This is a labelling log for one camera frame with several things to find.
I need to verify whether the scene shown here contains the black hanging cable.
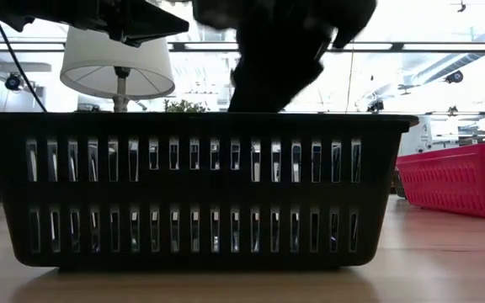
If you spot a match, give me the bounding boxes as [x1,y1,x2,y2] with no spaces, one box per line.
[0,16,49,114]

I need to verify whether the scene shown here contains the black ceiling camera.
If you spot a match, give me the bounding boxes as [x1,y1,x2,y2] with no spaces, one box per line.
[444,69,465,84]
[3,72,24,92]
[366,99,386,114]

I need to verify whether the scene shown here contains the long ceiling light bar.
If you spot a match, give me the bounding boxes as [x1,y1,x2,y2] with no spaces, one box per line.
[0,40,485,54]

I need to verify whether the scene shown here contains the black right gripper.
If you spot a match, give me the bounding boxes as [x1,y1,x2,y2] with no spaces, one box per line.
[190,0,379,114]

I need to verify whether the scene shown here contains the white shade table lamp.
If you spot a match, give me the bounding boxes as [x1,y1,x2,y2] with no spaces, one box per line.
[59,24,177,114]

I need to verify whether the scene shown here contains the red plastic mesh basket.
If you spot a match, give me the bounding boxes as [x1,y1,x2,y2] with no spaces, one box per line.
[395,141,485,221]

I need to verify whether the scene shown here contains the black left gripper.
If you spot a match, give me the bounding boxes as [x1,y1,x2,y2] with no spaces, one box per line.
[0,0,190,48]

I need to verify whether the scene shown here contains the green plant in ribbed pot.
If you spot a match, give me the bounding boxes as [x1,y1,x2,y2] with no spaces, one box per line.
[163,98,210,114]

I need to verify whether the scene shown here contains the white cylindrical appliance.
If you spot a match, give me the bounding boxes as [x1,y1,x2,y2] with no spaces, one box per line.
[397,115,434,157]

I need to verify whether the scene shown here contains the thin hanging wire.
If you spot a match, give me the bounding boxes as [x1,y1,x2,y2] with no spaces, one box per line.
[345,52,355,114]

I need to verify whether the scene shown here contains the black plastic slotted basket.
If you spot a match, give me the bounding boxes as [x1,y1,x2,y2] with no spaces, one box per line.
[0,111,420,270]
[392,167,408,199]

